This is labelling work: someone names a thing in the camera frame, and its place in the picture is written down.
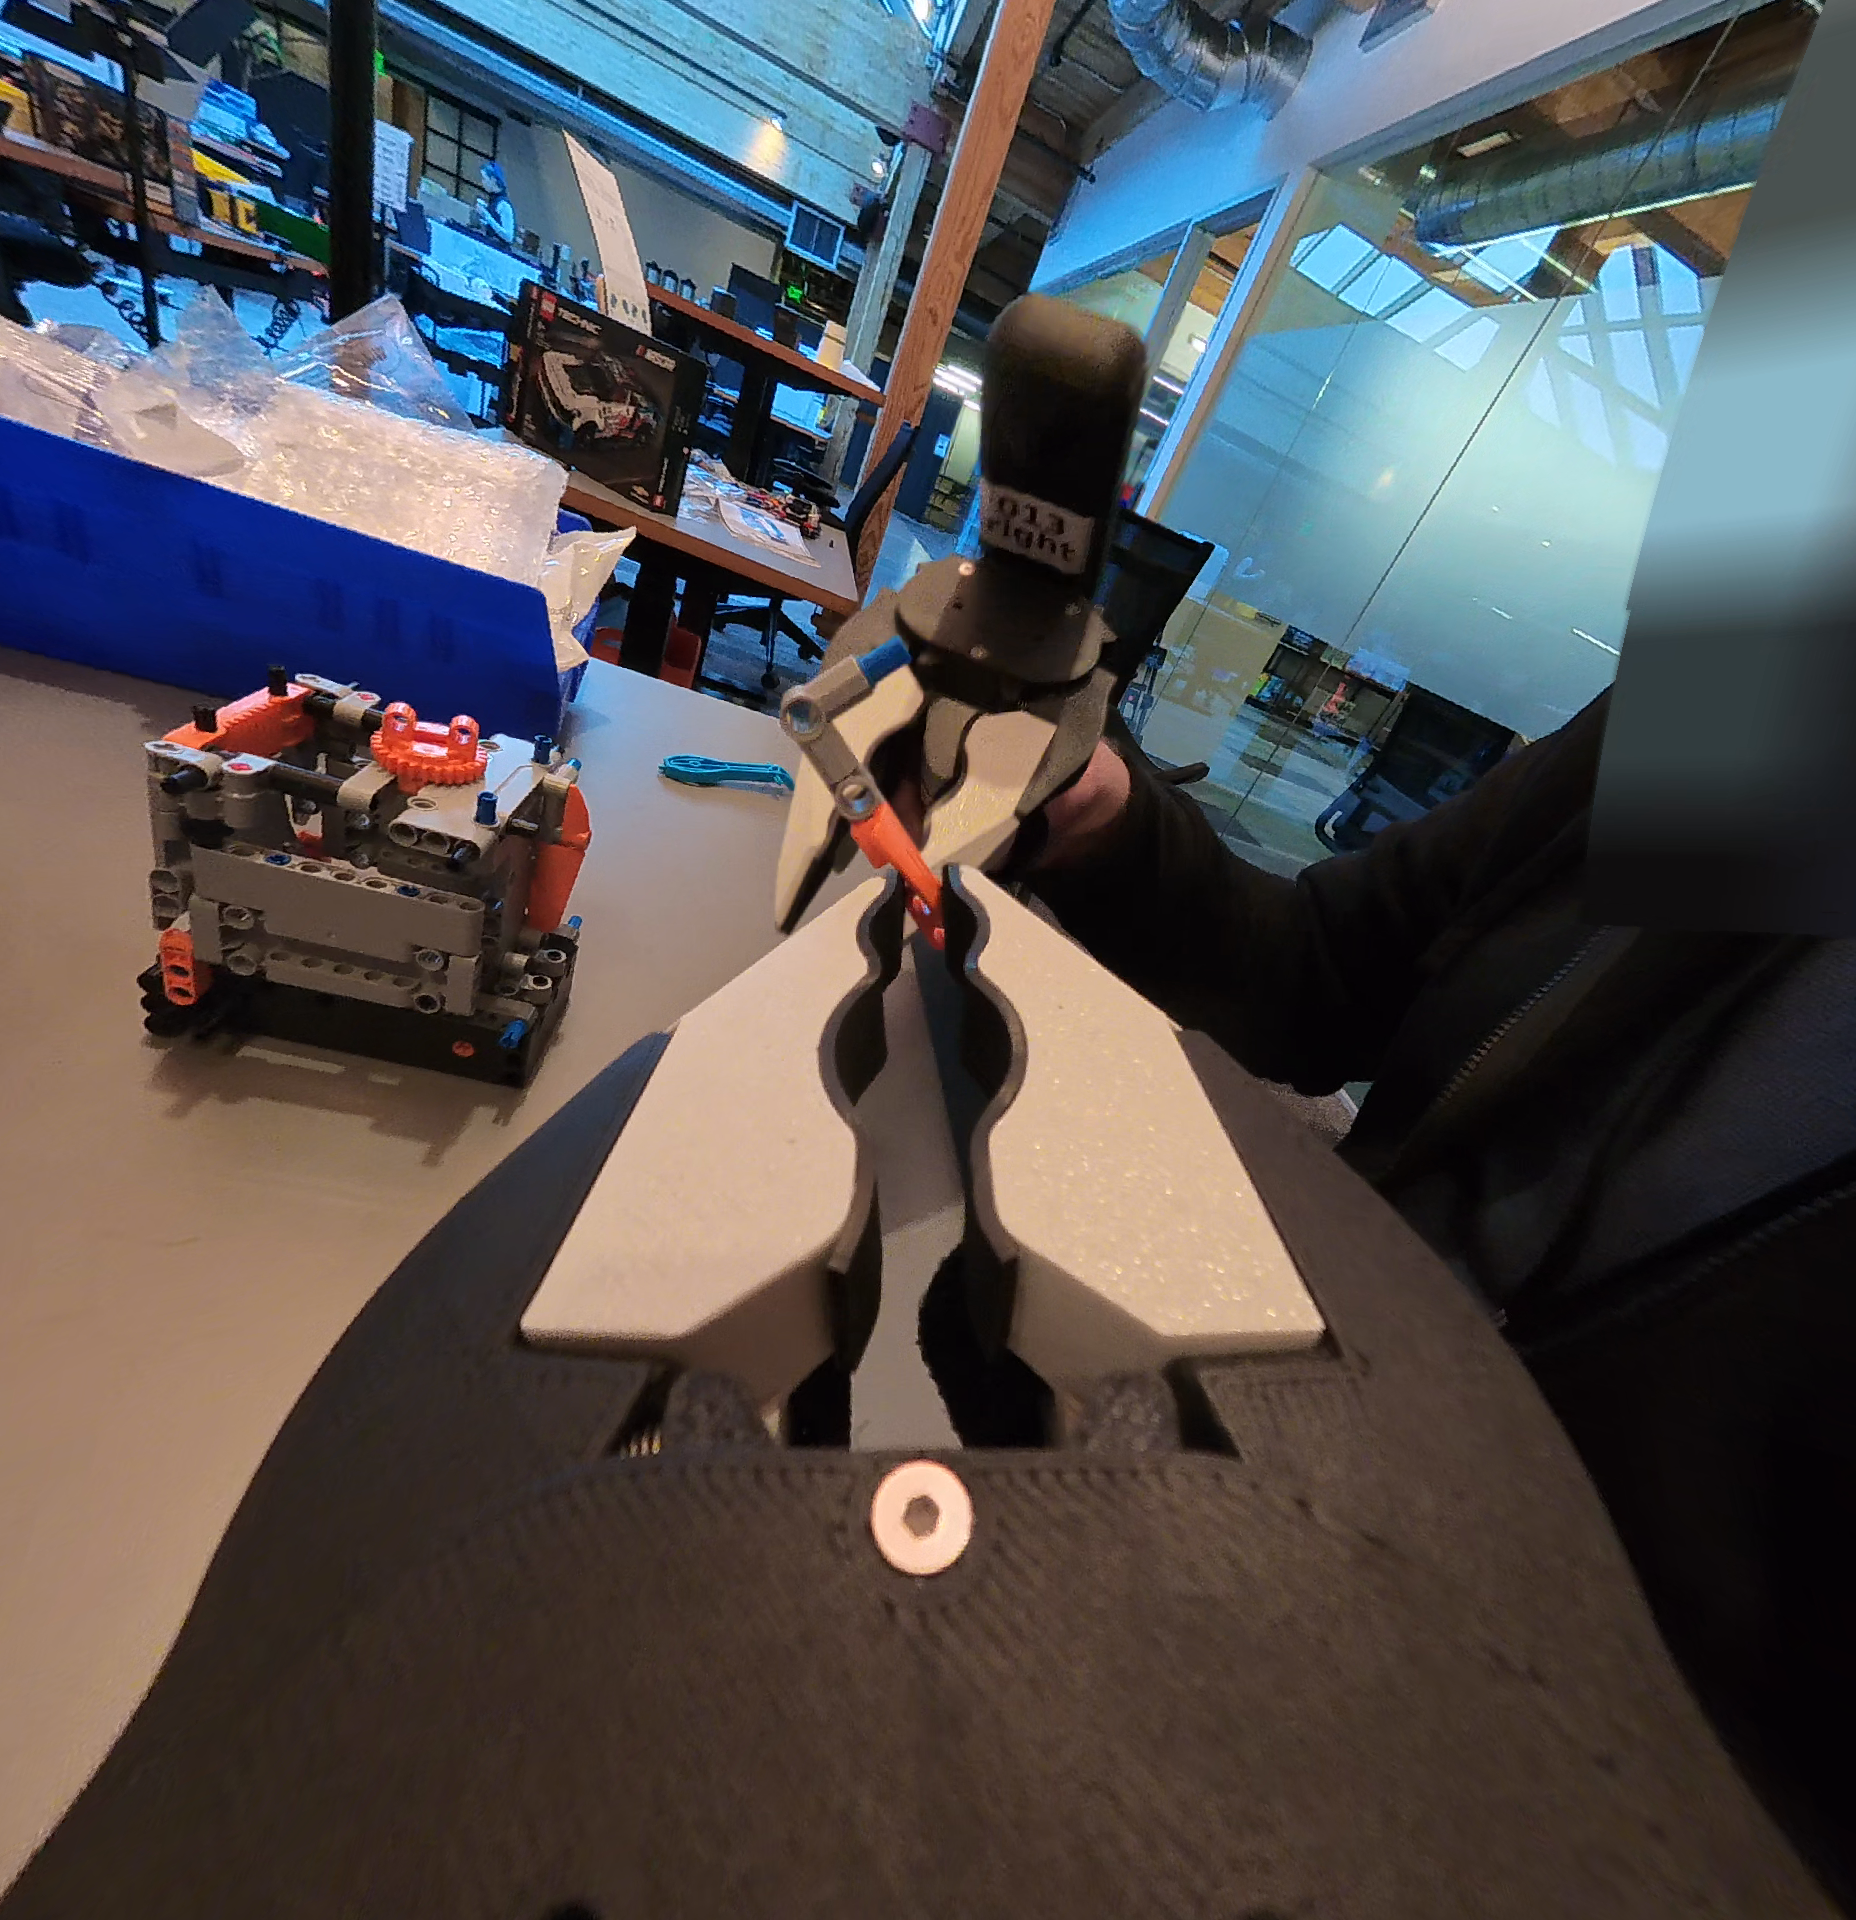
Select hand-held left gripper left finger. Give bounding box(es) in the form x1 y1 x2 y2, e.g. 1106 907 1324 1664
521 879 893 1451

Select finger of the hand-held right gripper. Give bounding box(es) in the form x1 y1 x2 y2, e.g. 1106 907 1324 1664
773 667 934 935
917 706 1076 876

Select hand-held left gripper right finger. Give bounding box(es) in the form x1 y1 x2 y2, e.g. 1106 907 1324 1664
915 866 1328 1447

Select orange pointed plastic piece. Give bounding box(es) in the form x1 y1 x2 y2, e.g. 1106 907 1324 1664
855 796 953 954

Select person's right forearm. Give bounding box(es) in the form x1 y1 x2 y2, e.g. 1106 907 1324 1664
1017 690 1620 1096

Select person's right hand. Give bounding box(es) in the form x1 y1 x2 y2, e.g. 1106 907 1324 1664
1017 746 1136 879

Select black mesh office chair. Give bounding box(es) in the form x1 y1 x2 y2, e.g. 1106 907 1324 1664
1100 509 1217 708

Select black toy car box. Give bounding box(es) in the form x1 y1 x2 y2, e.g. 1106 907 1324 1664
504 279 712 511

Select toy building-block model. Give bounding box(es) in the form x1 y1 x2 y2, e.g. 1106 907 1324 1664
135 667 591 1088

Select white paper sheet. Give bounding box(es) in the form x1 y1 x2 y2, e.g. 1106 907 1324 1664
560 128 653 316

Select crumpled clear plastic bags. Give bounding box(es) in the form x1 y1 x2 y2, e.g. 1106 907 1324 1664
0 286 636 669

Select black pole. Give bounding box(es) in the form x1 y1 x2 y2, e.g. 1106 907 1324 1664
330 0 378 324

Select storage shelf rack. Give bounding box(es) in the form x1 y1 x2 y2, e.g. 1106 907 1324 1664
0 0 330 324

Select slim wooden post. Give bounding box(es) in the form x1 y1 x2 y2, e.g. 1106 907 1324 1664
855 0 1056 587

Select silver ventilation duct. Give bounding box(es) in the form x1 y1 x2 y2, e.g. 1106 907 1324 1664
1107 0 1315 114

